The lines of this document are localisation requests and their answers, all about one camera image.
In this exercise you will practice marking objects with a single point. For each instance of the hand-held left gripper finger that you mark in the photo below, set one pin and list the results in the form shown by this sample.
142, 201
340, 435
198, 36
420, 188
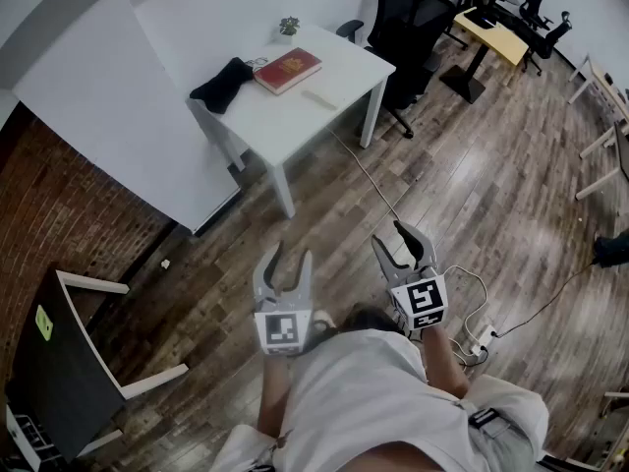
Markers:
305, 283
260, 278

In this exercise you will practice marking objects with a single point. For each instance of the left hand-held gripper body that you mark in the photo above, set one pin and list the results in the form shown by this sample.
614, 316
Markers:
284, 332

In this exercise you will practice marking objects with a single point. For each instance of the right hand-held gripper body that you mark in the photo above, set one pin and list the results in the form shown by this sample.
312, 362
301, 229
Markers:
420, 300

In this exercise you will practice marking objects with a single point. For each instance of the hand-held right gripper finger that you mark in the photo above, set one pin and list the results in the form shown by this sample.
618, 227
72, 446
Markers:
390, 268
423, 253

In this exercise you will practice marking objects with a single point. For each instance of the white rectangular case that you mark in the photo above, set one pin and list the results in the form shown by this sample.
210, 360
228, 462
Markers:
319, 100

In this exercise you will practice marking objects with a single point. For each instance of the person's right forearm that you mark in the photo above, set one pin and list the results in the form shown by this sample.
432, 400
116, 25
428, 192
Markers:
442, 362

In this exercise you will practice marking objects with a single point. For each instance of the person's left forearm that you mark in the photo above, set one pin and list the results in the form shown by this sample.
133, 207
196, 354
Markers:
275, 391

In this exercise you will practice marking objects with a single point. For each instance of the person's left white shoe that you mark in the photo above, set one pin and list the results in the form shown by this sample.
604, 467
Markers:
324, 320

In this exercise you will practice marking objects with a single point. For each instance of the person's dark trouser legs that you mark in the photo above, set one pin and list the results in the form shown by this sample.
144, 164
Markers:
366, 318

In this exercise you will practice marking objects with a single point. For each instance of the white power strip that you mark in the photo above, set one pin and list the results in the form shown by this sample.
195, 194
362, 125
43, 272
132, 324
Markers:
482, 339

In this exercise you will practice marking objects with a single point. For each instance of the person's white shirt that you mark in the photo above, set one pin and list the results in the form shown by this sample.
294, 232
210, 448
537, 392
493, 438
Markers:
368, 401

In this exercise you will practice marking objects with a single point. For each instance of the white table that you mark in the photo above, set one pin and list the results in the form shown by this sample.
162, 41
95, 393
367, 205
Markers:
295, 121

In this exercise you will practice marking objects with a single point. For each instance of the black cloth pouch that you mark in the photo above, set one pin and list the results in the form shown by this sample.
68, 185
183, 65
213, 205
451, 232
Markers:
221, 86

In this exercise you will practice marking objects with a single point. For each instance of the red hardcover book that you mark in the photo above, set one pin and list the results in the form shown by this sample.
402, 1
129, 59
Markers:
287, 69

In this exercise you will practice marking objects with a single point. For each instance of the green sticky pad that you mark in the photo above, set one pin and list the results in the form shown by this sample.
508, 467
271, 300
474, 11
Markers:
43, 321

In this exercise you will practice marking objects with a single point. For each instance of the yellow desk with black base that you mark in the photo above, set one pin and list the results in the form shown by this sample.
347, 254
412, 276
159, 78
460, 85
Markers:
501, 42

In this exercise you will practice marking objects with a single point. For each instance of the black mesh office chair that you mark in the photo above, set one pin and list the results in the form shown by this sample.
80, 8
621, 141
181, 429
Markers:
408, 27

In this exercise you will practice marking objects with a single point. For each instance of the white-legged desk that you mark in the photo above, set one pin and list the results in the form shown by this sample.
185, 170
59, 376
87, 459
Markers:
597, 74

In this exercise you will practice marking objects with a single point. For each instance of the small potted plant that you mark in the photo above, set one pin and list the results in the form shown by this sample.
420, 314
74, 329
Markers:
289, 25

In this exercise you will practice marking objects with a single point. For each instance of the white shelf unit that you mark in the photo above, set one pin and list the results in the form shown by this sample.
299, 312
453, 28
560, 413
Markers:
24, 435

